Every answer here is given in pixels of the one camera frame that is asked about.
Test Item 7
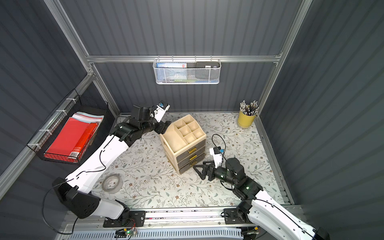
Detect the black wire side basket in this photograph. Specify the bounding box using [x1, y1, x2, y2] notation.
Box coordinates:
[27, 91, 109, 165]

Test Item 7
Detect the blue white box in basket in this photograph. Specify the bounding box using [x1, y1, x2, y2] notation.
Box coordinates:
[154, 63, 187, 82]

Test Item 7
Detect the yellow pencil cup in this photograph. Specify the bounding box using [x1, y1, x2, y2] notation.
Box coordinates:
[238, 111, 256, 129]

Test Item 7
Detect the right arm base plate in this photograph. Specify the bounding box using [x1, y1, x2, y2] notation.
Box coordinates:
[221, 208, 249, 225]

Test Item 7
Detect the red folder stack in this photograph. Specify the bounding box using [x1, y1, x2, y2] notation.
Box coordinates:
[44, 113, 103, 163]

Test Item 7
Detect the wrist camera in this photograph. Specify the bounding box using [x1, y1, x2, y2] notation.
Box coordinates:
[209, 147, 225, 169]
[154, 102, 170, 123]

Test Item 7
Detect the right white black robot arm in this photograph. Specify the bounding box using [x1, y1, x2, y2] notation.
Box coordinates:
[193, 158, 330, 240]

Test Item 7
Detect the small green circuit board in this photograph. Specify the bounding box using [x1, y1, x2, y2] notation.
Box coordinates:
[114, 229, 137, 240]

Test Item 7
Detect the white mesh wall basket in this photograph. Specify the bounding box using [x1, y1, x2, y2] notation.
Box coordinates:
[153, 58, 222, 85]

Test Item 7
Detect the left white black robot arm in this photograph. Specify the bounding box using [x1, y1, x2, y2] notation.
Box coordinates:
[53, 102, 171, 220]

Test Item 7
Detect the black device in basket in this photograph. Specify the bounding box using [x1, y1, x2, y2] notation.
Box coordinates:
[196, 61, 221, 69]

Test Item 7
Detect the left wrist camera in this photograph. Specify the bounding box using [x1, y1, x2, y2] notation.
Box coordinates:
[154, 102, 170, 123]

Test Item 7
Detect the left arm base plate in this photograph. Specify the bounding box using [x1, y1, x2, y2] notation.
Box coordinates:
[103, 211, 146, 228]

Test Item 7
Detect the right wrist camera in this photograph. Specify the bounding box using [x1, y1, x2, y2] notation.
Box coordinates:
[209, 147, 225, 169]

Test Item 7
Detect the beige drawer organizer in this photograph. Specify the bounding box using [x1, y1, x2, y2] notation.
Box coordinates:
[160, 115, 207, 175]

